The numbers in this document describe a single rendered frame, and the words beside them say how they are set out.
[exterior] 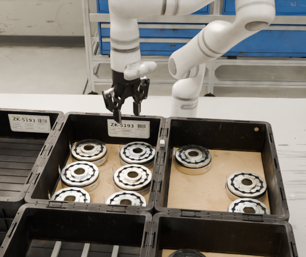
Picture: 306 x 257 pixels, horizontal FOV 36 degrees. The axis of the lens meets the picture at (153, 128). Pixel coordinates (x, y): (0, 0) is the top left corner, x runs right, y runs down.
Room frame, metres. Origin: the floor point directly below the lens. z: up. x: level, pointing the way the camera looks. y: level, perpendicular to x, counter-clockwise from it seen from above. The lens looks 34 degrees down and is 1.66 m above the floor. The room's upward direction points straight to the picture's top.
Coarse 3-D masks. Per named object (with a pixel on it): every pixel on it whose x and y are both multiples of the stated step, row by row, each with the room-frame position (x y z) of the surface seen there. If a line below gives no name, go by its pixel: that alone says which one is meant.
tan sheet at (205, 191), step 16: (224, 160) 1.08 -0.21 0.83; (240, 160) 1.08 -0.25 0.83; (256, 160) 1.08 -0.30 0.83; (176, 176) 1.01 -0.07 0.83; (192, 176) 1.01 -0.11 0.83; (208, 176) 1.01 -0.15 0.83; (224, 176) 1.01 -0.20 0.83; (176, 192) 0.94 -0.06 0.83; (192, 192) 0.94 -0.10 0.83; (208, 192) 0.94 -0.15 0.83; (224, 192) 0.94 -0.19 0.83; (176, 208) 0.88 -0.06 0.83; (192, 208) 0.88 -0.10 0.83; (208, 208) 0.88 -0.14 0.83; (224, 208) 0.88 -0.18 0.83
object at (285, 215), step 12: (168, 120) 1.14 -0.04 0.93; (180, 120) 1.15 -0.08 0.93; (192, 120) 1.14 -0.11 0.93; (204, 120) 1.14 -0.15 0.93; (216, 120) 1.14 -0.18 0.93; (228, 120) 1.14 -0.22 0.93; (240, 120) 1.14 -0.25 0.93; (168, 132) 1.08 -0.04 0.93; (276, 156) 0.97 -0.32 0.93; (276, 168) 0.94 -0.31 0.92; (276, 180) 0.88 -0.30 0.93; (156, 192) 0.83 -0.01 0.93; (156, 204) 0.79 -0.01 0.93; (228, 216) 0.75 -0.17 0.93; (240, 216) 0.75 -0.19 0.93; (252, 216) 0.75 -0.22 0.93; (264, 216) 0.75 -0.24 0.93; (276, 216) 0.75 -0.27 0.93; (288, 216) 0.75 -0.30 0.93
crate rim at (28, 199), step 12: (60, 132) 1.08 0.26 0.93; (48, 156) 0.97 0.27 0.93; (156, 156) 0.97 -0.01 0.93; (156, 168) 0.92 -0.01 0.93; (36, 180) 0.89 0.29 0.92; (156, 180) 0.88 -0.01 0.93; (60, 204) 0.79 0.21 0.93; (72, 204) 0.79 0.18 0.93; (84, 204) 0.79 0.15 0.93; (96, 204) 0.79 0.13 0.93; (108, 204) 0.79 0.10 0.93; (120, 204) 0.79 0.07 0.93
